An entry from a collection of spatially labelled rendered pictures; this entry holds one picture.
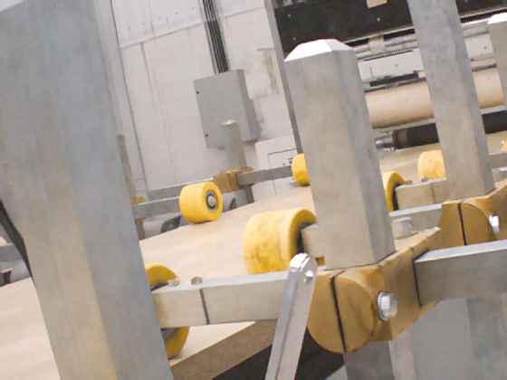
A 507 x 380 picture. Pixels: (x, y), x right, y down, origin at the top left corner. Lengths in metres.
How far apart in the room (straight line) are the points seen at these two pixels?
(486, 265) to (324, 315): 0.11
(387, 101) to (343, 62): 2.49
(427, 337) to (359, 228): 0.66
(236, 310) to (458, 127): 0.26
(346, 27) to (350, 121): 2.55
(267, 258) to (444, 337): 0.42
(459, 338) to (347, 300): 0.79
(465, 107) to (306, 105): 0.25
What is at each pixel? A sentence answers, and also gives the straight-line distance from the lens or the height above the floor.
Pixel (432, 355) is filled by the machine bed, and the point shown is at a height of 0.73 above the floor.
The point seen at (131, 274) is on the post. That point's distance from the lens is 0.39.
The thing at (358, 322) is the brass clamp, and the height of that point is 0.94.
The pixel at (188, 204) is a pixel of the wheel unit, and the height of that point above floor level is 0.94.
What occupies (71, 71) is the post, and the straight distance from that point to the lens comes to 0.38.
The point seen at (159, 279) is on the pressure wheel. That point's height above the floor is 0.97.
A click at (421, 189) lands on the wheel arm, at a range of 1.14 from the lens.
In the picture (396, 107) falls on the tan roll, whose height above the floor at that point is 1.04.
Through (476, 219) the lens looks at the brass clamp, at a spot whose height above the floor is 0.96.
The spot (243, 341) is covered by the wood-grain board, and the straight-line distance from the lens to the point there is 0.82.
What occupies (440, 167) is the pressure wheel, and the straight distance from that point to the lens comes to 1.38.
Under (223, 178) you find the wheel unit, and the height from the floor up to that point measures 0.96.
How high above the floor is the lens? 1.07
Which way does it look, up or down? 3 degrees down
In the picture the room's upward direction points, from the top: 12 degrees counter-clockwise
